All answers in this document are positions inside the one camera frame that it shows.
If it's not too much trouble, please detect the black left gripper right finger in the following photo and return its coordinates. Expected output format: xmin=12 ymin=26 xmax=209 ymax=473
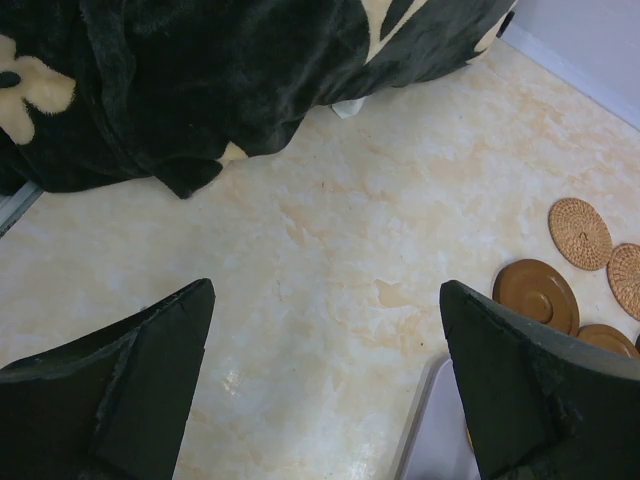
xmin=439 ymin=280 xmax=639 ymax=479

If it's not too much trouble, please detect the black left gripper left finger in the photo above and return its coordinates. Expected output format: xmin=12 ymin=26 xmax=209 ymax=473
xmin=1 ymin=278 xmax=215 ymax=479

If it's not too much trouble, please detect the dark brown wooden coaster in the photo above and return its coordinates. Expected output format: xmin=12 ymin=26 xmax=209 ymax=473
xmin=492 ymin=259 xmax=580 ymax=337

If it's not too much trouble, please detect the woven rattan coaster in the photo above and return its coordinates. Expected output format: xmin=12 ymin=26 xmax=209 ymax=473
xmin=548 ymin=198 xmax=613 ymax=271
xmin=607 ymin=243 xmax=640 ymax=320

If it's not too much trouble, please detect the lavender plastic tray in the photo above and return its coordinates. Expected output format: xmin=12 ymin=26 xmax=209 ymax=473
xmin=394 ymin=356 xmax=480 ymax=480

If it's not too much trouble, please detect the black floral plush blanket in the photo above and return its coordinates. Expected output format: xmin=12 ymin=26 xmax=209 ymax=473
xmin=1 ymin=0 xmax=514 ymax=199

